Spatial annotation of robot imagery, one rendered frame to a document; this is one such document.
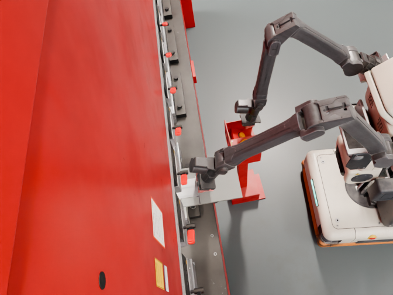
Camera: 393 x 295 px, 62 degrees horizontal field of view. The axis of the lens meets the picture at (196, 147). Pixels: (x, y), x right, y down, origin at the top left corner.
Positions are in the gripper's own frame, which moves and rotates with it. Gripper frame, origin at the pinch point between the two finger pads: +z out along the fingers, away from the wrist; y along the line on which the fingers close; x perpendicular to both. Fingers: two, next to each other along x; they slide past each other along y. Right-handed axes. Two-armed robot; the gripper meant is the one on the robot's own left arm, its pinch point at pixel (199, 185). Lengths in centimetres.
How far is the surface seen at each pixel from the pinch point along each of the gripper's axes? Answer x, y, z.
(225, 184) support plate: 10.9, 0.4, -3.6
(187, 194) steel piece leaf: -4.4, 2.5, 4.0
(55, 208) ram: -54, 44, -93
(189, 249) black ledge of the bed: -1.4, 23.1, 16.6
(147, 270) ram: -40, 44, -65
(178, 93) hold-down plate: 1, -61, 13
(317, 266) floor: 103, 27, 61
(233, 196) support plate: 13.1, 6.5, -4.7
